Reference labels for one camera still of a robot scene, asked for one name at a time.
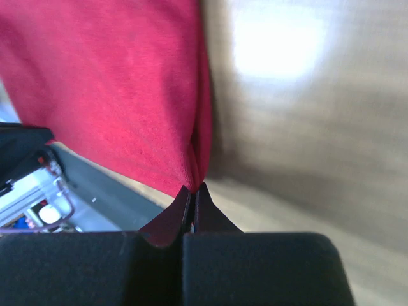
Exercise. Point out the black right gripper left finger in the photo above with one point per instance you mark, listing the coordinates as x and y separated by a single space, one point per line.
107 268

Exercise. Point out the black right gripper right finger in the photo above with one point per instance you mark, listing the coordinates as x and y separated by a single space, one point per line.
221 265

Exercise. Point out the dark red t-shirt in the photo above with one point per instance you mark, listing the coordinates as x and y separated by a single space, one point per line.
125 84

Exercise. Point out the aluminium frame rail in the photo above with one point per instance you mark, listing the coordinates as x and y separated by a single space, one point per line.
36 198

